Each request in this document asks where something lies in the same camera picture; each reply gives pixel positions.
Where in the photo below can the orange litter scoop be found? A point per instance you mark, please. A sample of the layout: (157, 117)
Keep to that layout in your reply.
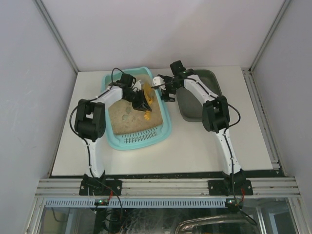
(148, 93)

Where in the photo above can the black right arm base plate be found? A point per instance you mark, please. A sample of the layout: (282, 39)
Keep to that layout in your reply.
(226, 187)

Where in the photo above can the beige cat litter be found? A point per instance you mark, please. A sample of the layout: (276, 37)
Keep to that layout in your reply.
(136, 121)

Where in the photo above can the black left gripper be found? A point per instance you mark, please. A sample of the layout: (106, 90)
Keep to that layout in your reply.
(137, 99)

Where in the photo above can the dark grey plastic tub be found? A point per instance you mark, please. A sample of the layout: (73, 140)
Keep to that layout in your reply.
(189, 106)

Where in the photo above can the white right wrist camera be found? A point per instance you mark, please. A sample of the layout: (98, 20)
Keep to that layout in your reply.
(157, 82)

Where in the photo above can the light blue cable duct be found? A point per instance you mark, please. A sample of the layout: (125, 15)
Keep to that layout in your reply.
(137, 203)

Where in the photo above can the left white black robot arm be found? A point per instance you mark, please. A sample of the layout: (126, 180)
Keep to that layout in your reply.
(90, 119)

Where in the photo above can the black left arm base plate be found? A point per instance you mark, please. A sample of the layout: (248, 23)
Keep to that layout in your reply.
(99, 186)

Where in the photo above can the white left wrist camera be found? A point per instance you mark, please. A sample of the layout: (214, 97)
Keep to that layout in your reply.
(138, 85)

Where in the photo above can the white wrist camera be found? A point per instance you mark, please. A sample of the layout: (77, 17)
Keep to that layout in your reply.
(138, 85)
(157, 82)

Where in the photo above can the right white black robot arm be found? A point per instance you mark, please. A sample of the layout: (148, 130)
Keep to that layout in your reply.
(218, 116)

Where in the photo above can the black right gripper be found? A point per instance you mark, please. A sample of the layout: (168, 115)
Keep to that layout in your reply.
(169, 88)

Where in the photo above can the light blue litter box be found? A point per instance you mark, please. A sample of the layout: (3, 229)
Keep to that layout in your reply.
(143, 138)

